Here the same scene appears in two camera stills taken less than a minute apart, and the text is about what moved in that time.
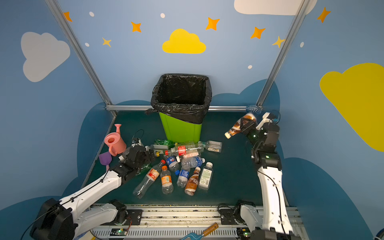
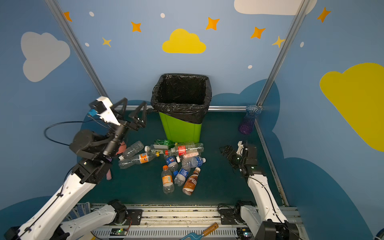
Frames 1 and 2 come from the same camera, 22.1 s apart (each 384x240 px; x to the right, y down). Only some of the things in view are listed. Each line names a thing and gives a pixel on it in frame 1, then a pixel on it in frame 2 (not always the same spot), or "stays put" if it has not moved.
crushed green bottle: (164, 142) stays put
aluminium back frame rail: (149, 107) stays put
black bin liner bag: (187, 96) stays put
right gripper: (248, 128) → (234, 154)
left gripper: (142, 154) → (126, 120)
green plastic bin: (179, 130) stays put
